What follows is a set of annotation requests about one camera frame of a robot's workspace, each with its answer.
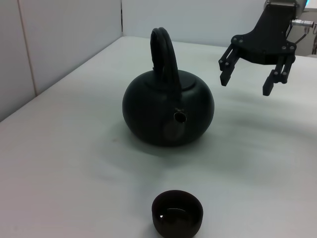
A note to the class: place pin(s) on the black round teapot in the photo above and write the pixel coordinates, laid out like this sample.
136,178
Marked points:
163,119

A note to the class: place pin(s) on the dark brown teacup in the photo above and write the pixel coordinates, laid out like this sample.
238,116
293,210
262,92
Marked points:
177,218

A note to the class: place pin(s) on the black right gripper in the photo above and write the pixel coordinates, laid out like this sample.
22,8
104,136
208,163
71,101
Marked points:
272,37

